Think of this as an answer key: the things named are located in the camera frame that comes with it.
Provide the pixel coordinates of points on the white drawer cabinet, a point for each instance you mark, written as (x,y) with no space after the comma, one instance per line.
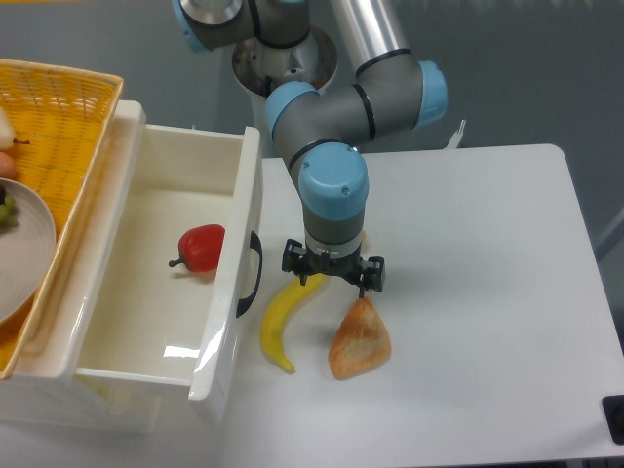
(45,386)

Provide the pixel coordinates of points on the white drawer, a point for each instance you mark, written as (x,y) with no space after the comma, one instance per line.
(156,325)

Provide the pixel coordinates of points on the white pear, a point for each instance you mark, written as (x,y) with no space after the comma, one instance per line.
(8,135)

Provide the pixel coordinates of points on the green grapes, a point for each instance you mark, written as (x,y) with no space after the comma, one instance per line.
(8,213)

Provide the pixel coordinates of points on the yellow banana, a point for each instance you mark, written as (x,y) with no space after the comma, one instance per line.
(276,317)

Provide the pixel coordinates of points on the grey plate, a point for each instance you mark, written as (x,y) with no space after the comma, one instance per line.
(26,248)

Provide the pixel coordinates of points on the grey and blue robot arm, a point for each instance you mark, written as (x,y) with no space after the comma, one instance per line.
(318,134)

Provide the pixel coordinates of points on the golden pastry bread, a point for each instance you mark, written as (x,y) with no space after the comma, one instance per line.
(361,343)

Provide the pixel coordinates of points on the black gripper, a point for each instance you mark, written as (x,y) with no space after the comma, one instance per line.
(366,275)

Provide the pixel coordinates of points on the yellow woven basket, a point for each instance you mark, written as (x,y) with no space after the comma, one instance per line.
(64,113)

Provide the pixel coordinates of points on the peach fruit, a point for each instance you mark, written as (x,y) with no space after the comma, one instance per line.
(8,168)

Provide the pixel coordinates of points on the black object at table corner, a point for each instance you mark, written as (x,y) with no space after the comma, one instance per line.
(613,407)

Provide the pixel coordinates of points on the red bell pepper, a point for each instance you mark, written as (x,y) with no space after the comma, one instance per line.
(199,248)

